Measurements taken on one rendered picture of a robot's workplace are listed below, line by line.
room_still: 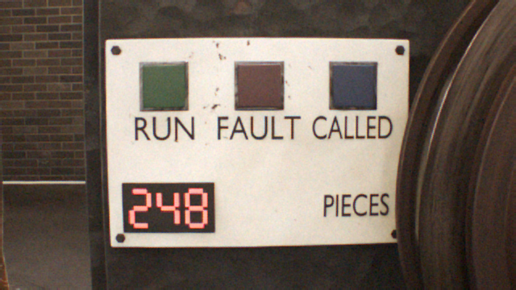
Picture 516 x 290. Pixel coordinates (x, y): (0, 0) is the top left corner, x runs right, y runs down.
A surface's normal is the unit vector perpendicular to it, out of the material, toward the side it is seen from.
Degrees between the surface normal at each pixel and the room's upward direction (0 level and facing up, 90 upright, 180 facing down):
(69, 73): 90
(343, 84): 90
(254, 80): 90
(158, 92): 90
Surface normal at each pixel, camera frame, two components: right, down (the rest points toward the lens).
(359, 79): 0.06, 0.14
